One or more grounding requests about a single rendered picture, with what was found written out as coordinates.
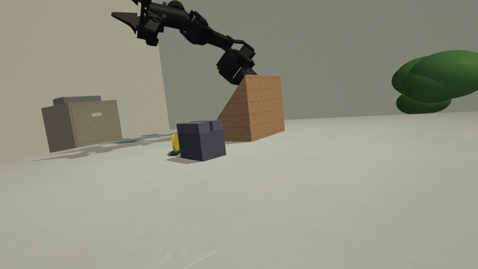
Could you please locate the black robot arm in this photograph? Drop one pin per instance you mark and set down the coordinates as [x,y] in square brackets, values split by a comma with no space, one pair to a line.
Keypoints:
[198,32]

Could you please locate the dark green rectangular holder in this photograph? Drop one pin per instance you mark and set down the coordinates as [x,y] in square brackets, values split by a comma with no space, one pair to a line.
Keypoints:
[174,153]

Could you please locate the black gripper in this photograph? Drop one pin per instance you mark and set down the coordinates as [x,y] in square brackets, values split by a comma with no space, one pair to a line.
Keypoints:
[137,23]

